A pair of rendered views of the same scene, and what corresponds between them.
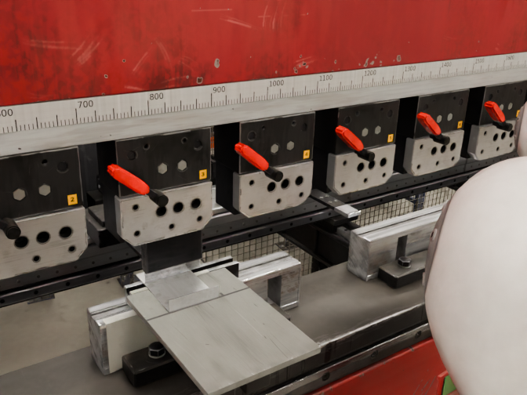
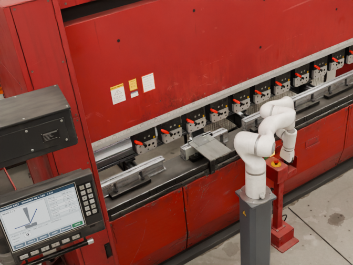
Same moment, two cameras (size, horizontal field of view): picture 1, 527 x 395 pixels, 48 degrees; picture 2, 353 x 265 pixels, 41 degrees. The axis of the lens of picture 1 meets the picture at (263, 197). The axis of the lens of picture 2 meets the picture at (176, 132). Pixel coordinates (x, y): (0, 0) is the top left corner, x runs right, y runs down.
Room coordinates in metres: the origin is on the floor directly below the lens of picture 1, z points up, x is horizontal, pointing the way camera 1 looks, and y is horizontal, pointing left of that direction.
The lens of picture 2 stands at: (-1.92, 0.02, 2.88)
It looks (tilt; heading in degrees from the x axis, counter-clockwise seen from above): 33 degrees down; 6
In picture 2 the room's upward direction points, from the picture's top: 6 degrees counter-clockwise
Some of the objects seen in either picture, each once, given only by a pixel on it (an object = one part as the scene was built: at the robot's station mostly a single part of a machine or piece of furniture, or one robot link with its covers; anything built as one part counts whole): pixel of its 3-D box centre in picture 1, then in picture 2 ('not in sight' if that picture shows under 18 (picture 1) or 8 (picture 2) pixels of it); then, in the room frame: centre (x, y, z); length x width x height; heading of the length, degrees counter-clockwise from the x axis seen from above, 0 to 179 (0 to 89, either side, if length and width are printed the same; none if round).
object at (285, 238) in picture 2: not in sight; (279, 233); (0.81, -0.46, 0.06); 0.25 x 0.20 x 0.12; 39
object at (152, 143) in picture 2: not in sight; (143, 138); (0.62, 0.49, 1.18); 0.15 x 0.09 x 0.17; 125
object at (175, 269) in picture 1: (172, 249); (197, 131); (0.87, 0.15, 1.05); 0.10 x 0.02 x 0.10; 125
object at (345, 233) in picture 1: (308, 221); (231, 111); (1.52, -0.13, 0.81); 0.64 x 0.08 x 0.14; 35
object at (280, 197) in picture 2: not in sight; (278, 201); (0.84, -0.44, 0.39); 0.05 x 0.05 x 0.54; 39
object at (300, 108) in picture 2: not in sight; (304, 106); (1.39, -0.71, 0.89); 0.30 x 0.05 x 0.03; 125
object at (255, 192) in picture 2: not in sight; (255, 182); (0.23, -0.20, 1.09); 0.19 x 0.19 x 0.18
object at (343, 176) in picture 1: (351, 142); (238, 99); (1.08, -0.16, 1.18); 0.15 x 0.09 x 0.17; 125
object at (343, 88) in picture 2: not in sight; (338, 91); (1.62, -1.04, 0.89); 0.30 x 0.05 x 0.03; 125
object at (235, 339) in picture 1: (217, 322); (209, 147); (0.75, 0.06, 1.00); 0.26 x 0.18 x 0.01; 35
